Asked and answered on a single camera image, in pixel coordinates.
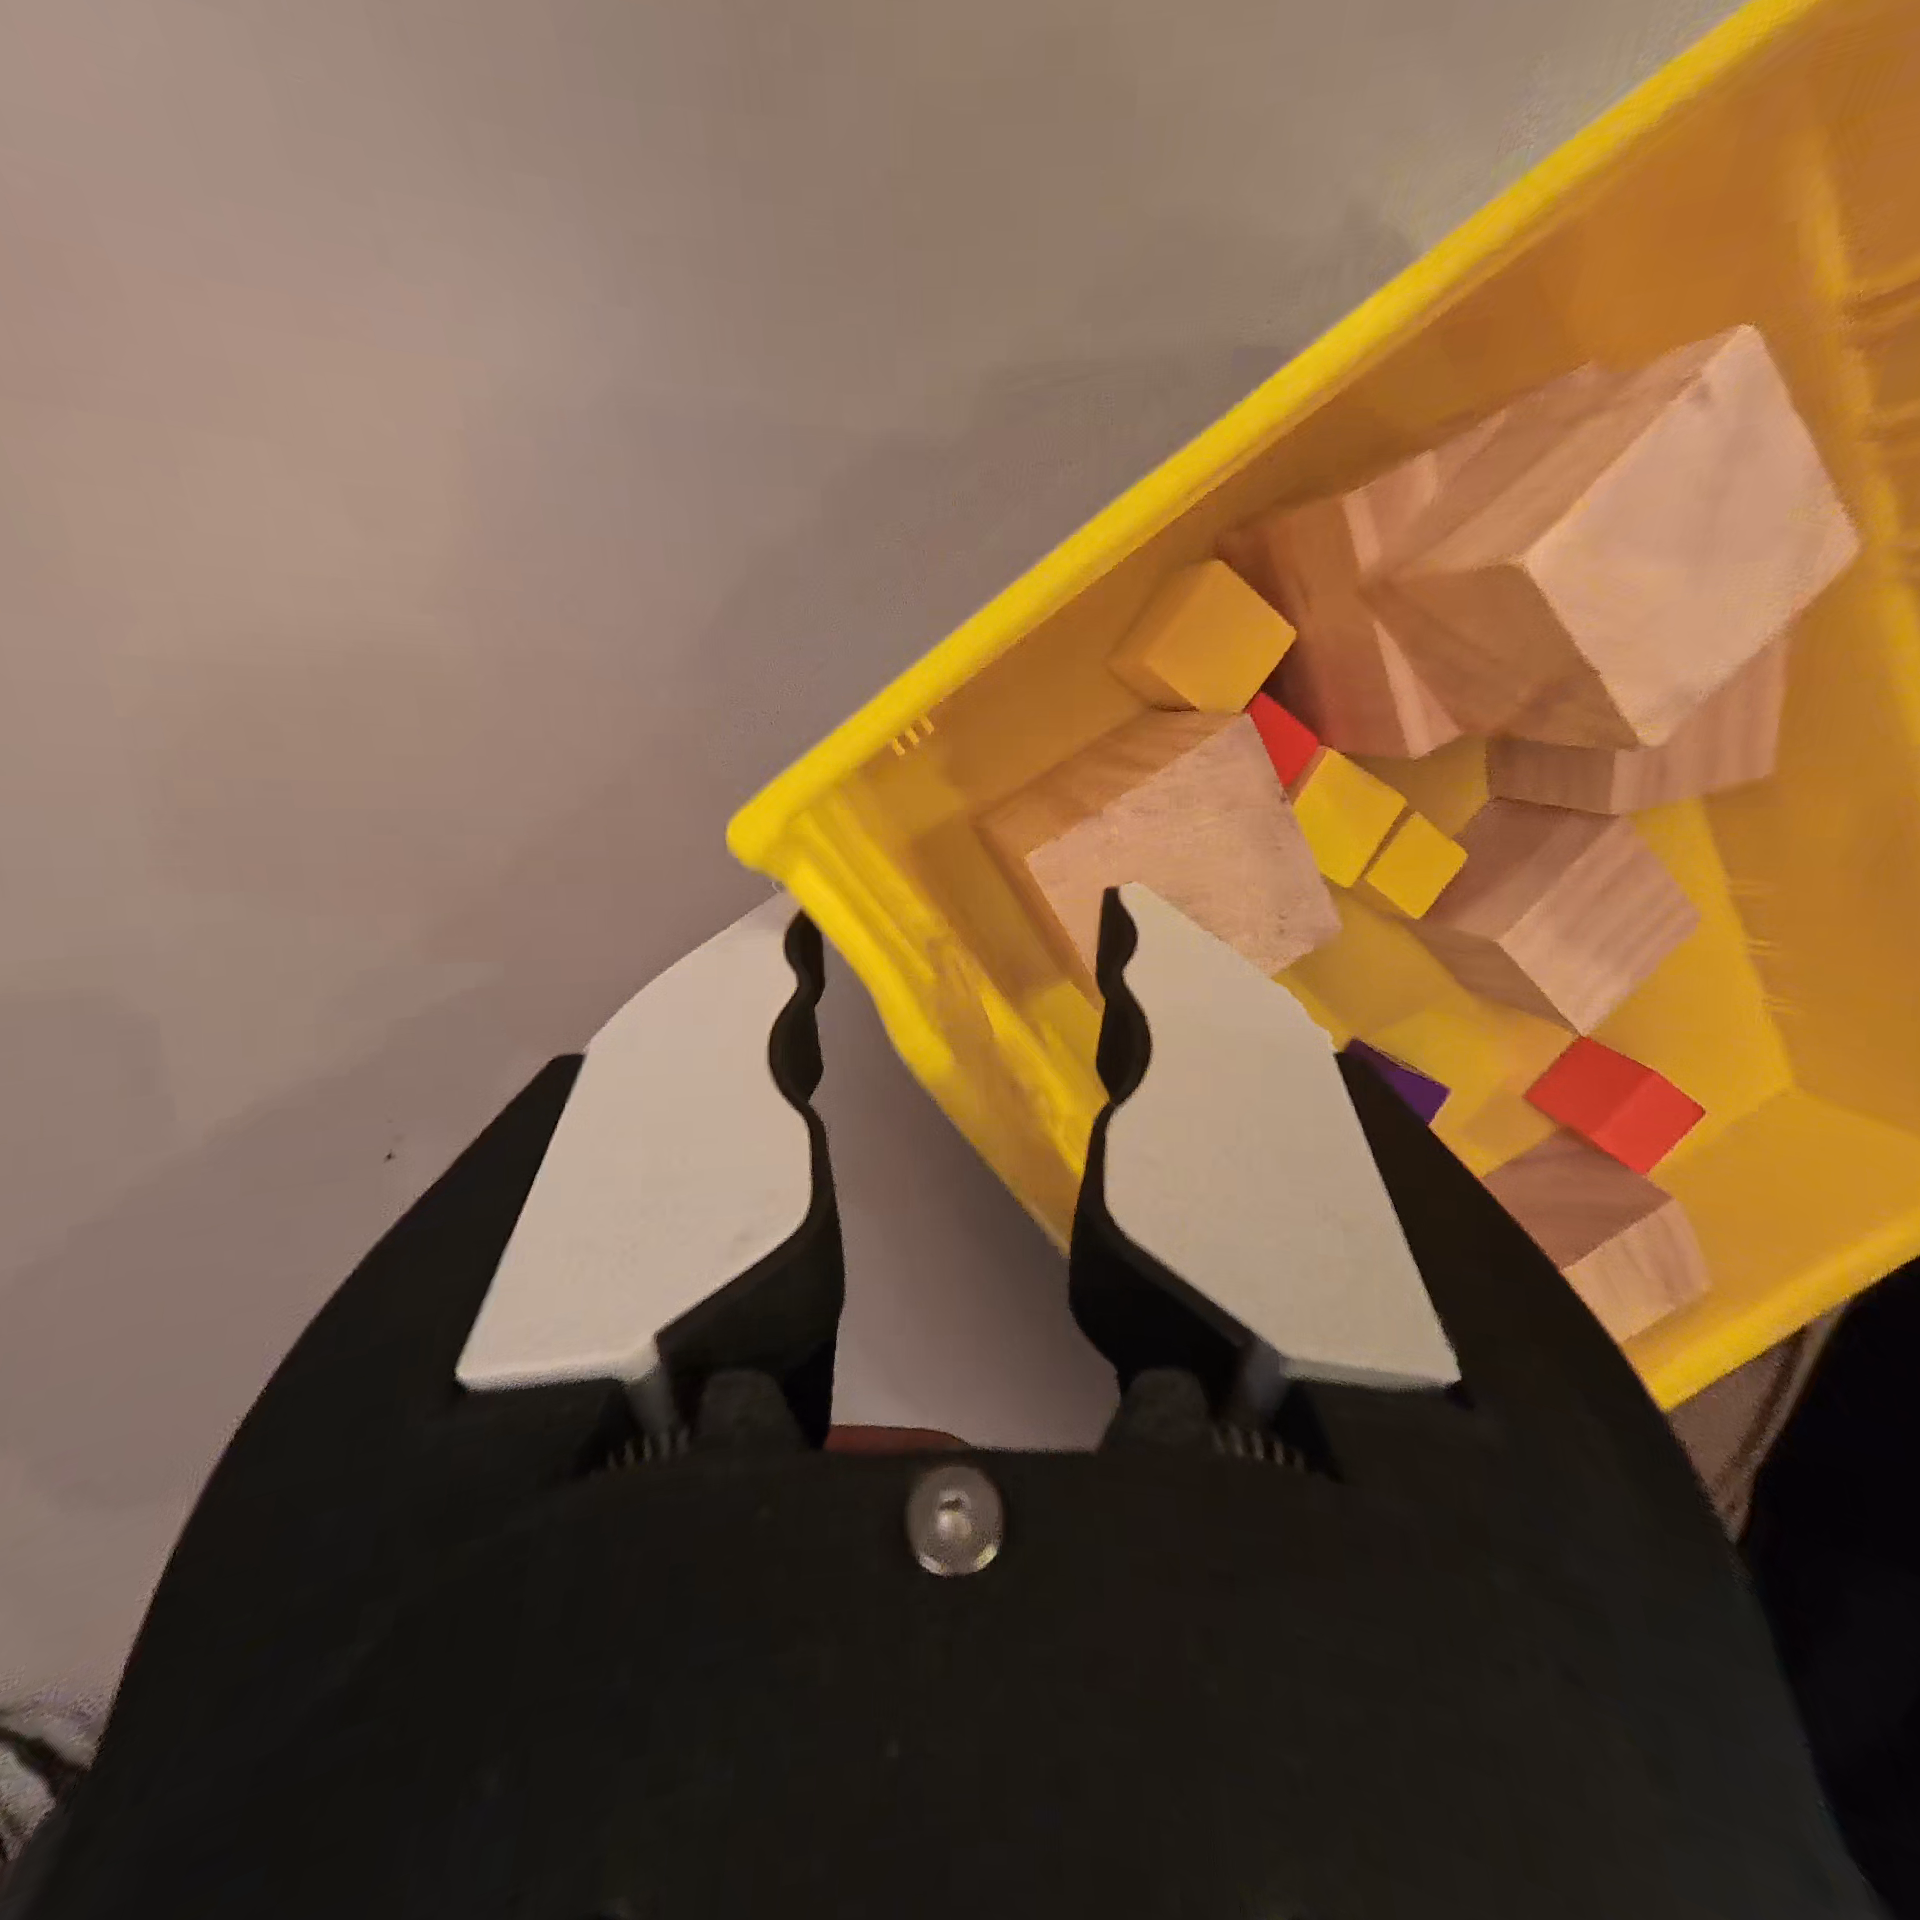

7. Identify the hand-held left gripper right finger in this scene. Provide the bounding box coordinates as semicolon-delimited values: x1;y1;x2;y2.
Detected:
1066;886;1461;1423

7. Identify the pile of large plain wooden blocks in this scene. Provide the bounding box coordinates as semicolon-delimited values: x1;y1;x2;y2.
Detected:
977;322;1865;1347

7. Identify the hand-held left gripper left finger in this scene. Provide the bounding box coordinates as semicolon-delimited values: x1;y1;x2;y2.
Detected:
454;897;846;1431

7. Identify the yellow plastic box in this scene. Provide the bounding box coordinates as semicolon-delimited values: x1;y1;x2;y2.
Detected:
726;0;1920;1416

